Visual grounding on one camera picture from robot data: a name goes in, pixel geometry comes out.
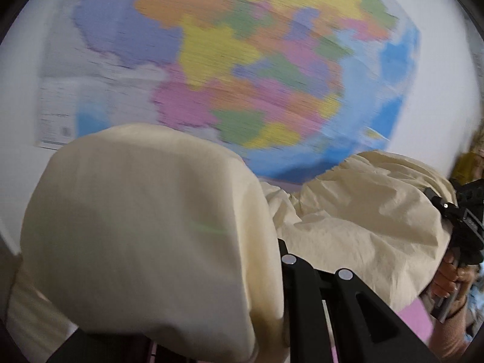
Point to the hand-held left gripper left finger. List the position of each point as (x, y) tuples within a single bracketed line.
[(94, 348)]

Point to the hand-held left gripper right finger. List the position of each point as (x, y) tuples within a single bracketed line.
[(298, 279)]

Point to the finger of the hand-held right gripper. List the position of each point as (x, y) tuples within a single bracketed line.
[(445, 208)]

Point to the cream jacket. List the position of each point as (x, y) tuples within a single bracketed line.
[(132, 215)]

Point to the person's right forearm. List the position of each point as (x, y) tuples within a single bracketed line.
[(453, 332)]

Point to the person's right hand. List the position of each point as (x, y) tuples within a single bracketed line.
[(448, 283)]

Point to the yellow-green hanging sweater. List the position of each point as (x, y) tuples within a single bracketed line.
[(470, 166)]

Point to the pink flower-print bedsheet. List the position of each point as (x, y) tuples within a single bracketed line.
[(416, 321)]

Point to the colourful wall map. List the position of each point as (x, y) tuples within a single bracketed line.
[(227, 64)]

